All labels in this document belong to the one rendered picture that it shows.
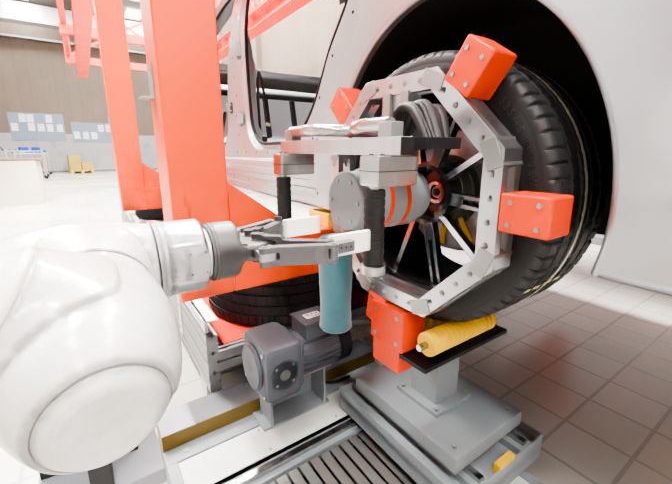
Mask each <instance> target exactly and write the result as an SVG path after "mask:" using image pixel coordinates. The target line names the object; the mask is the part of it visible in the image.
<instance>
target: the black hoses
mask: <svg viewBox="0 0 672 484"><path fill-rule="evenodd" d="M393 117H394V119H395V121H402V122H403V136H411V135H412V134H413V133H414V131H415V130H416V129H417V130H418V133H419V136H420V137H415V139H414V150H427V149H460V148H461V138H460V137H451V136H450V128H449V122H448V117H447V113H446V110H445V109H444V107H443V106H442V105H441V104H432V103H431V102H430V101H429V100H427V99H419V100H416V101H414V102H405V103H401V104H399V105H398V106H397V107H396V108H395V110H394V112H393Z"/></svg>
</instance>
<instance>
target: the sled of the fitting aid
mask: <svg viewBox="0 0 672 484"><path fill-rule="evenodd" d="M340 407H341V408H342V409H343V410H344V411H345V412H346V413H347V414H348V415H349V416H350V417H351V418H352V419H353V420H354V421H355V422H356V423H357V424H358V425H359V426H360V427H361V428H362V429H363V430H364V431H365V432H366V433H367V434H368V435H369V436H370V437H371V438H372V439H373V440H374V441H375V442H376V443H377V444H378V445H379V446H380V447H381V448H382V449H383V450H384V451H385V452H386V453H387V454H388V455H389V456H390V457H391V458H392V459H393V460H394V461H395V462H396V463H397V464H398V465H399V466H400V467H401V468H402V469H403V470H404V471H405V472H406V473H407V474H408V475H409V476H410V477H411V478H412V479H413V480H414V481H415V482H416V483H417V484H510V483H511V482H512V481H513V480H514V479H515V478H516V477H518V476H519V475H520V474H521V473H522V472H523V471H524V470H525V469H526V468H527V467H528V466H529V465H530V464H531V463H532V462H534V461H535V460H536V459H537V458H538V457H539V456H540V450H541V443H542V437H543V434H542V433H541V432H539V431H537V430H536V429H534V428H533V427H531V426H529V425H528V424H526V423H524V422H523V421H521V422H520V424H519V425H518V426H517V427H515V428H514V429H513V430H511V431H510V432H509V433H508V434H506V435H505V436H504V437H503V438H501V439H500V440H499V441H498V442H496V443H495V444H494V445H493V446H491V447H490V448H489V449H488V450H486V451H485V452H484V453H482V454H481V455H480V456H479V457H477V458H476V459H475V460H474V461H472V462H471V463H470V464H469V465H467V466H466V467H465V468H464V469H462V470H461V471H460V472H458V473H457V474H456V475H455V474H453V473H452V472H451V471H450V470H449V469H448V468H446V467H445V466H444V465H443V464H442V463H441V462H440V461H438V460H437V459H436V458H435V457H434V456H433V455H432V454H430V453H429V452H428V451H427V450H426V449H425V448H424V447H422V446H421V445H420V444H419V443H418V442H417V441H416V440H414V439H413V438H412V437H411V436H410V435H409V434H408V433H406V432H405V431H404V430H403V429H402V428H401V427H400V426H398V425H397V424H396V423H395V422H394V421H393V420H392V419H391V418H389V417H388V416H387V415H386V414H385V413H384V412H383V411H381V410H380V409H379V408H378V407H377V406H376V405H375V404H373V403H372V402H371V401H370V400H369V399H368V398H367V397H365V396H364V395H363V394H362V393H361V392H360V391H359V390H357V389H356V380H354V381H352V382H350V383H347V384H345V385H343V386H341V387H340Z"/></svg>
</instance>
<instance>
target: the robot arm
mask: <svg viewBox="0 0 672 484"><path fill-rule="evenodd" d="M282 233H283V235H282ZM314 233H320V216H318V215H317V216H309V217H301V218H293V219H285V220H282V217H281V216H275V221H274V220H273V219H268V220H264V221H260V222H257V223H253V224H249V225H245V226H241V227H237V228H236V226H235V225H234V224H233V223H232V222H231V221H218V222H209V223H204V224H203V225H202V226H201V224H200V223H199V221H198V220H196V219H185V220H176V221H166V222H153V223H141V224H139V223H128V222H122V221H100V222H87V223H75V224H66V225H59V226H52V227H45V228H39V229H34V230H30V231H26V232H22V233H19V234H15V235H12V236H8V237H5V238H2V239H0V447H1V448H2V449H3V450H4V451H5V452H6V453H8V454H9V455H10V456H11V457H13V458H14V459H15V460H17V461H18V462H19V463H21V464H23V465H25V466H27V467H28V468H30V469H32V470H35V471H37V472H40V473H44V474H50V475H68V474H75V473H80V472H84V471H88V470H92V469H95V468H99V467H102V466H104V465H107V464H109V463H111V462H113V461H115V460H117V459H119V458H121V457H122V456H124V455H126V454H127V453H129V452H130V451H131V450H133V449H134V448H135V447H137V446H138V445H139V444H140V443H141V442H142V441H143V440H144V439H145V438H146V437H147V436H148V435H149V434H150V433H151V431H152V430H153V429H154V428H155V427H156V425H157V424H158V423H159V421H160V420H161V418H162V417H163V415H164V413H165V411H166V409H167V407H168V405H169V403H170V401H171V399H172V396H173V394H174V393H175V392H176V391H177V389H178V387H179V383H180V377H181V371H182V345H181V338H180V332H179V328H178V325H177V321H176V318H175V315H174V312H173V309H172V307H171V304H170V302H169V300H168V298H167V297H171V296H172V295H177V294H182V293H186V292H191V291H196V290H200V289H205V288H206V287H207V286H208V285H209V282H210V280H212V281H216V280H221V279H226V278H231V277H236V276H238V275H239V274H240V272H241V270H242V266H243V264H244V263H245V262H246V261H252V262H257V263H259V267H260V268H270V267H276V266H290V265H312V264H330V265H332V264H335V263H338V257H339V256H343V255H348V254H353V253H358V252H363V251H368V250H370V230H368V229H367V230H361V231H354V232H348V233H342V234H336V235H330V236H328V239H303V238H288V237H295V236H301V235H308V234H314ZM276 242H277V245H276Z"/></svg>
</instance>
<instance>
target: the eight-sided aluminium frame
mask: <svg viewBox="0 0 672 484"><path fill-rule="evenodd" d="M448 71H449V69H448V68H443V67H438V66H437V67H433V68H425V69H424V70H420V71H416V72H411V73H407V74H403V75H399V76H394V77H390V78H386V79H382V80H377V81H374V80H373V81H371V82H369V83H366V84H365V86H364V88H363V89H362V90H361V91H360V95H359V97H358V99H357V101H356V103H355V104H354V106H353V108H352V110H351V112H350V114H349V116H348V117H347V119H346V121H345V123H344V125H350V124H351V123H352V122H353V121H355V120H360V119H367V118H377V117H378V116H379V114H380V113H381V111H382V109H383V95H385V94H392V96H394V95H400V94H401V91H406V90H410V92H411V94H413V93H418V95H422V96H423V95H429V94H435V96H436V97H437V98H438V99H439V101H440V102H441V103H442V105H443V106H444V107H445V108H446V110H447V111H448V112H449V114H450V115H451V116H452V117H453V119H454V120H455V121H456V123H457V124H458V125H459V126H460V128H461V129H462V130H463V132H464V133H465V134H466V136H467V137H468V138H469V139H470V141H471V142H472V143H473V145H474V146H475V147H476V148H477V150H478V151H479V152H480V154H481V155H482V156H483V169H482V180H481V191H480V202H479V213H478V224H477V234H476V245H475V256H474V258H473V259H472V260H471V261H469V262H468V263H467V264H465V265H464V266H463V267H461V268H460V269H459V270H457V271H456V272H454V273H453V274H452V275H450V276H449V277H448V278H446V279H445V280H444V281H442V282H441V283H440V284H438V285H437V286H436V287H434V288H433V289H431V290H430V291H428V290H425V289H423V288H420V287H418V286H415V285H413V284H411V283H408V282H406V281H403V280H401V279H398V278H396V277H394V276H391V275H389V274H386V273H385V274H384V275H382V276H376V277H372V276H366V275H363V274H361V272H360V271H361V262H363V256H364V255H363V252H358V253H353V254H352V262H353V269H354V272H355V274H356V276H357V280H358V281H359V282H360V284H361V286H362V288H364V289H366V290H367V291H368V292H369V291H370V290H372V291H373V292H374V293H376V294H377V295H379V296H381V297H383V298H385V299H387V300H389V301H391V302H393V303H395V304H397V305H399V306H401V307H403V308H405V309H407V310H409V311H411V312H412V313H413V314H417V315H419V316H421V317H425V316H428V315H431V314H433V313H436V312H439V311H441V310H442V309H444V308H447V307H448V305H450V304H451V303H453V302H454V301H456V300H458V299H459V298H461V297H462V296H464V295H465V294H467V293H468V292H470V291H472V290H473V289H475V288H476V287H478V286H479V285H481V284H482V283H484V282H485V281H487V280H489V279H490V278H492V277H493V276H495V275H497V274H500V273H501V271H502V270H504V269H506V268H507V267H509V265H510V258H511V255H512V253H513V251H512V250H511V249H512V241H513V234H510V233H505V232H500V231H498V220H499V210H500V201H501V194H502V193H508V192H516V191H518V189H519V180H520V171H521V165H523V161H522V154H523V148H522V146H521V145H520V144H519V143H518V142H517V140H516V137H515V136H512V135H511V133H510V132H509V131H508V130H507V129H506V128H505V126H504V125H503V124H502V123H501V122H500V120H499V119H498V118H497V117H496V116H495V115H494V113H493V112H492V111H491V110H490V109H489V108H488V106H487V105H486V104H485V103H484V102H483V100H478V99H470V98H465V97H464V96H463V95H462V94H461V93H459V92H458V91H457V90H456V89H455V88H454V87H453V86H452V85H450V84H449V83H448V82H447V81H445V78H446V75H447V73H448ZM330 160H331V183H332V181H333V179H334V178H335V176H336V175H337V174H338V173H340V172H343V171H354V170H355V155H337V154H330ZM494 172H495V176H494ZM330 218H331V224H332V227H333V231H334V232H335V233H348V232H354V231H361V230H360V229H354V230H344V229H342V228H341V227H340V226H339V225H338V224H337V223H336V222H335V220H334V218H333V216H332V214H330ZM489 220H490V223H489ZM487 244H488V245H487Z"/></svg>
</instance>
